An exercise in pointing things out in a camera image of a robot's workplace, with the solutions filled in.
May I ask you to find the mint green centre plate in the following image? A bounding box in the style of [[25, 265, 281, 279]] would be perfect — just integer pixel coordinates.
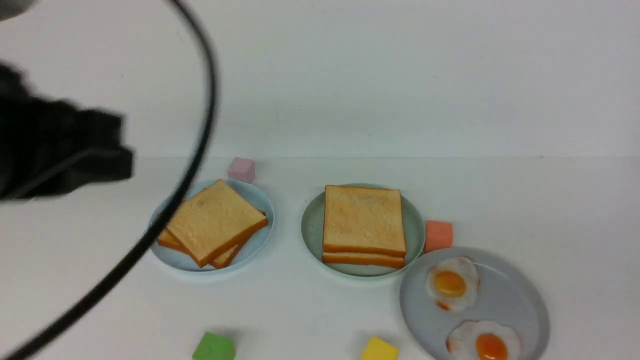
[[301, 183, 426, 278]]

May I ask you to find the green foam cube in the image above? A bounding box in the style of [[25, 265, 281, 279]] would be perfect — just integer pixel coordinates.
[[192, 332, 236, 360]]

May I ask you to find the fried egg middle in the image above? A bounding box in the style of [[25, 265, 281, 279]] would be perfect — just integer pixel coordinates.
[[425, 256, 480, 313]]

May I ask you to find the yellow foam cube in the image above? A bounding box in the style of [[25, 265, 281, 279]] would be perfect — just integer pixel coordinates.
[[359, 336, 399, 360]]

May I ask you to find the orange foam cube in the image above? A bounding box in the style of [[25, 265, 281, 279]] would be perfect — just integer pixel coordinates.
[[423, 220, 454, 253]]

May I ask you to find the fried egg bottom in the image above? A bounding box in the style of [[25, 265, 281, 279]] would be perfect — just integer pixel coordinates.
[[445, 320, 522, 360]]

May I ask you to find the toast slice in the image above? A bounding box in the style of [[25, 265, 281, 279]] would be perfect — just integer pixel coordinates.
[[322, 185, 408, 258], [157, 215, 251, 269], [321, 251, 405, 269], [157, 178, 270, 269]]

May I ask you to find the light blue bread plate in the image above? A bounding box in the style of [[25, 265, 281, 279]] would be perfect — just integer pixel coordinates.
[[150, 178, 275, 277]]

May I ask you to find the pink foam cube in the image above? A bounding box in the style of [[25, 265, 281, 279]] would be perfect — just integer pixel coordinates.
[[226, 157, 256, 183]]

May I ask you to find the fried egg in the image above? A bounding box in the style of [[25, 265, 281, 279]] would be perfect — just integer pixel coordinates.
[[445, 320, 522, 360], [425, 256, 480, 313]]

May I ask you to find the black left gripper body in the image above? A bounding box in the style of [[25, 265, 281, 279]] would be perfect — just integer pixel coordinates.
[[0, 63, 134, 201]]

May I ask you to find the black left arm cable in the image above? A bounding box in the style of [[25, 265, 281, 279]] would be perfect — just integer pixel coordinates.
[[0, 0, 220, 360]]

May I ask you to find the grey egg plate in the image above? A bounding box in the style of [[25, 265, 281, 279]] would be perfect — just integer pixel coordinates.
[[398, 247, 550, 360]]

